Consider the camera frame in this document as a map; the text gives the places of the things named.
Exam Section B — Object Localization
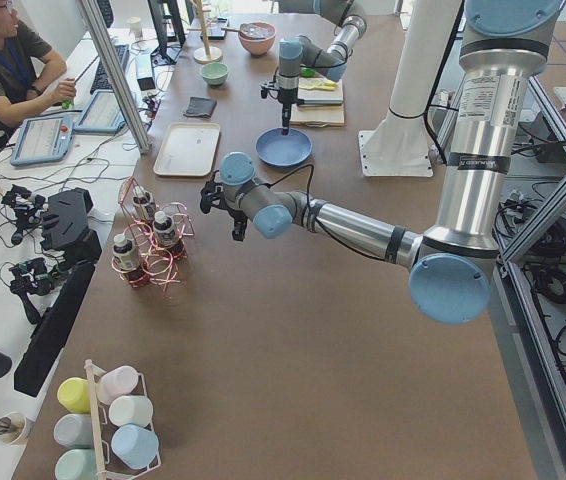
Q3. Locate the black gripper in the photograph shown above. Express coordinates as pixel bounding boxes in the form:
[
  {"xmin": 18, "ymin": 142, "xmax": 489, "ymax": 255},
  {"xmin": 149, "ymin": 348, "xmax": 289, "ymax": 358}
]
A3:
[{"xmin": 260, "ymin": 74, "xmax": 304, "ymax": 135}]

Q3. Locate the blue plastic plate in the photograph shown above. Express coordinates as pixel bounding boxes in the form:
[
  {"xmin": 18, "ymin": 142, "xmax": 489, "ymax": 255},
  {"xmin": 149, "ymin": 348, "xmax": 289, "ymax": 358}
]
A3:
[{"xmin": 256, "ymin": 128, "xmax": 313, "ymax": 167}]

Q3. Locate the bamboo cutting board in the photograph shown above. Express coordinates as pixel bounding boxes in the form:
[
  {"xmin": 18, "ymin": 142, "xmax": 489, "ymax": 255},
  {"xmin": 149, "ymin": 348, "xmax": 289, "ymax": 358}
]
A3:
[{"xmin": 291, "ymin": 77, "xmax": 345, "ymax": 127}]

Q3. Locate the green lime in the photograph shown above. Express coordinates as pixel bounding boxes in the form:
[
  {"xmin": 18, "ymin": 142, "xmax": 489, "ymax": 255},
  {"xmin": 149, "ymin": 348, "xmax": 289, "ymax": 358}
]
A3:
[{"xmin": 300, "ymin": 67, "xmax": 315, "ymax": 78}]

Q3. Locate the cream rabbit tray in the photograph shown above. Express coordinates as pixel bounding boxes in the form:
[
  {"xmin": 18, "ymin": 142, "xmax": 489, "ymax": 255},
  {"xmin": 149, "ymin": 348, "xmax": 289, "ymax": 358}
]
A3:
[{"xmin": 153, "ymin": 122, "xmax": 220, "ymax": 177}]

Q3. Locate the dark drink bottle top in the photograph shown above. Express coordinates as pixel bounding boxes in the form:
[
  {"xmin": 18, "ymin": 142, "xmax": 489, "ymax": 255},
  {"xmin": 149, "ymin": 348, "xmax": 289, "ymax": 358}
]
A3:
[{"xmin": 153, "ymin": 210, "xmax": 185, "ymax": 259}]

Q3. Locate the dark drink bottle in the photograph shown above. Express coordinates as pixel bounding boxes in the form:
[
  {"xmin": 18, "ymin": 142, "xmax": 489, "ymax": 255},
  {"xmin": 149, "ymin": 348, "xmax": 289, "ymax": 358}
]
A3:
[
  {"xmin": 153, "ymin": 210, "xmax": 185, "ymax": 259},
  {"xmin": 132, "ymin": 185, "xmax": 157, "ymax": 223},
  {"xmin": 112, "ymin": 233, "xmax": 149, "ymax": 288}
]

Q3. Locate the dark drink bottle right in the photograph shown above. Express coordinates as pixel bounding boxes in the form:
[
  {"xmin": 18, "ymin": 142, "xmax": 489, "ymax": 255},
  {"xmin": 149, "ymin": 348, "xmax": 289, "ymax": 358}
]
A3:
[{"xmin": 132, "ymin": 185, "xmax": 157, "ymax": 223}]

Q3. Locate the light green bowl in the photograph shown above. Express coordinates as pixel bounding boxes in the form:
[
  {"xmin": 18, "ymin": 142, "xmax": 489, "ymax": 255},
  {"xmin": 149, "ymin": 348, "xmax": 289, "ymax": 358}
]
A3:
[{"xmin": 200, "ymin": 62, "xmax": 229, "ymax": 87}]

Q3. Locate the pink bowl with ice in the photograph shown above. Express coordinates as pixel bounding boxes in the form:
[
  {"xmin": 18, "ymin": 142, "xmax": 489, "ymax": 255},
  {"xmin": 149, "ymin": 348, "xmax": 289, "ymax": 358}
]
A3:
[{"xmin": 238, "ymin": 22, "xmax": 276, "ymax": 56}]

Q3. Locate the grey folded cloth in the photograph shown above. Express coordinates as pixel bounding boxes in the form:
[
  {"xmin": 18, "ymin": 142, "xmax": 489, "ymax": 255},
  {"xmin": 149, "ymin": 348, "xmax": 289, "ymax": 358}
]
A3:
[{"xmin": 183, "ymin": 97, "xmax": 217, "ymax": 118}]

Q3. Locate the wooden stand round base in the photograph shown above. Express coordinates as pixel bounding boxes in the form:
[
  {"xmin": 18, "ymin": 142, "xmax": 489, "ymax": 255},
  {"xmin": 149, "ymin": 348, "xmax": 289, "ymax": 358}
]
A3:
[{"xmin": 190, "ymin": 0, "xmax": 223, "ymax": 65}]

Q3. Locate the dark drink bottle middle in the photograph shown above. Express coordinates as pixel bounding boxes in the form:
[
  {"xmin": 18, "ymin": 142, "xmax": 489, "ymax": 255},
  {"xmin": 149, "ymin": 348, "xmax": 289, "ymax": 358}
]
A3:
[{"xmin": 112, "ymin": 233, "xmax": 149, "ymax": 288}]

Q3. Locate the blue teach pendant right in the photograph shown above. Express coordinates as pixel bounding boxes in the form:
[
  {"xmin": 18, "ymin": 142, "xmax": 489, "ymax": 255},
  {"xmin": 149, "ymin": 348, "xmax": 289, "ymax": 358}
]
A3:
[{"xmin": 74, "ymin": 89, "xmax": 125, "ymax": 135}]

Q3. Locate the blue teach pendant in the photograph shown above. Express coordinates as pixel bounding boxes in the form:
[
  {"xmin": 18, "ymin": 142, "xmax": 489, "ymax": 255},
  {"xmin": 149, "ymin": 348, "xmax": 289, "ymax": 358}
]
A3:
[
  {"xmin": 74, "ymin": 89, "xmax": 125, "ymax": 135},
  {"xmin": 10, "ymin": 113, "xmax": 74, "ymax": 167}
]

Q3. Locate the black keyboard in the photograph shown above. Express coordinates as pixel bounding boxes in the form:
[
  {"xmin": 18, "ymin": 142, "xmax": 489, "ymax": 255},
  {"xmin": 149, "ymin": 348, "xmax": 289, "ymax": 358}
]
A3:
[{"xmin": 89, "ymin": 43, "xmax": 131, "ymax": 95}]

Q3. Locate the blue teach pendant left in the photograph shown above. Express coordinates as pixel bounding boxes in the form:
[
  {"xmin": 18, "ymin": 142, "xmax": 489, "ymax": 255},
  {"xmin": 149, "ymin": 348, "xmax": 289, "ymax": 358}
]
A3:
[{"xmin": 10, "ymin": 113, "xmax": 74, "ymax": 167}]

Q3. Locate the pink cup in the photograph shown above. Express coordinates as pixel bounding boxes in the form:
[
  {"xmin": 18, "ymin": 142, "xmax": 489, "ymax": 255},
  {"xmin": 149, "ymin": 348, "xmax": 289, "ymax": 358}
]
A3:
[{"xmin": 96, "ymin": 365, "xmax": 139, "ymax": 405}]

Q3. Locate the white cup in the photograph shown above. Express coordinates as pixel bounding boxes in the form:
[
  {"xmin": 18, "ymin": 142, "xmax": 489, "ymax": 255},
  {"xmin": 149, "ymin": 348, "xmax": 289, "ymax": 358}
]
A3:
[{"xmin": 109, "ymin": 395, "xmax": 154, "ymax": 427}]

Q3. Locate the seated person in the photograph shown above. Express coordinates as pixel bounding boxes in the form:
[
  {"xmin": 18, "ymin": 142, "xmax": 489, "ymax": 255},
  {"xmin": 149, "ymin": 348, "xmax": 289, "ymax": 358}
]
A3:
[{"xmin": 0, "ymin": 1, "xmax": 77, "ymax": 148}]

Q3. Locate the yellow cup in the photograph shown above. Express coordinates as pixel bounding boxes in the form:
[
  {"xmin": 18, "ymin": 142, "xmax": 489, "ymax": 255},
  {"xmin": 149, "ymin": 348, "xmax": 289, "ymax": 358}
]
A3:
[{"xmin": 57, "ymin": 377, "xmax": 90, "ymax": 414}]

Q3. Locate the blue cup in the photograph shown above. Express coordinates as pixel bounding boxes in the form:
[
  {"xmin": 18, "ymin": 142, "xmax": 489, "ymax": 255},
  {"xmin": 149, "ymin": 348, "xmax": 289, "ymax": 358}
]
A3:
[{"xmin": 111, "ymin": 424, "xmax": 159, "ymax": 470}]

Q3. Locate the grey cup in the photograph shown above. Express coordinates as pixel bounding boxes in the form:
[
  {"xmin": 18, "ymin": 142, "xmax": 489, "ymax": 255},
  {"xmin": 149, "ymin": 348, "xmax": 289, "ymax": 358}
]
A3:
[{"xmin": 53, "ymin": 413, "xmax": 93, "ymax": 449}]

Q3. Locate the mint green cup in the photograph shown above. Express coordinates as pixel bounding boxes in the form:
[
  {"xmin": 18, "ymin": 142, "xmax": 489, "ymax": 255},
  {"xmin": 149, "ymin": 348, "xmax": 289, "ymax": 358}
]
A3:
[{"xmin": 54, "ymin": 449, "xmax": 97, "ymax": 480}]

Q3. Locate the paper cup with tools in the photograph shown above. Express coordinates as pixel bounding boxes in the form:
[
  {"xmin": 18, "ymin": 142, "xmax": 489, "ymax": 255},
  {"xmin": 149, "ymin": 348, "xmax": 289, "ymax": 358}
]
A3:
[{"xmin": 0, "ymin": 412, "xmax": 35, "ymax": 445}]

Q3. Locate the copper wire bottle rack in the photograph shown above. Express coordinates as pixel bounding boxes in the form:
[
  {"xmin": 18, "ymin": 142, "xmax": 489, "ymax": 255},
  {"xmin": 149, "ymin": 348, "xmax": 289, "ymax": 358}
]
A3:
[{"xmin": 110, "ymin": 177, "xmax": 195, "ymax": 298}]

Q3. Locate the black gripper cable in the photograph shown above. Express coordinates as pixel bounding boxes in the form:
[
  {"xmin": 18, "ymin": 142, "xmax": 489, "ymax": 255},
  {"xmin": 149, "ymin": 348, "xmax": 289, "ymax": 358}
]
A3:
[{"xmin": 257, "ymin": 164, "xmax": 315, "ymax": 206}]

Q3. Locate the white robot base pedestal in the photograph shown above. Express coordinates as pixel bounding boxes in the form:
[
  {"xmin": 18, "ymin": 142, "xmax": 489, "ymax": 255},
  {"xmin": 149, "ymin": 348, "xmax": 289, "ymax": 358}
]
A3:
[{"xmin": 359, "ymin": 0, "xmax": 463, "ymax": 177}]

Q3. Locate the aluminium frame post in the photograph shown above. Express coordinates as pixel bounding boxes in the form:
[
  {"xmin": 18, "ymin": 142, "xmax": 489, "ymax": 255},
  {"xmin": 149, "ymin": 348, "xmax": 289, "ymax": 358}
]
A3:
[{"xmin": 76, "ymin": 0, "xmax": 150, "ymax": 154}]

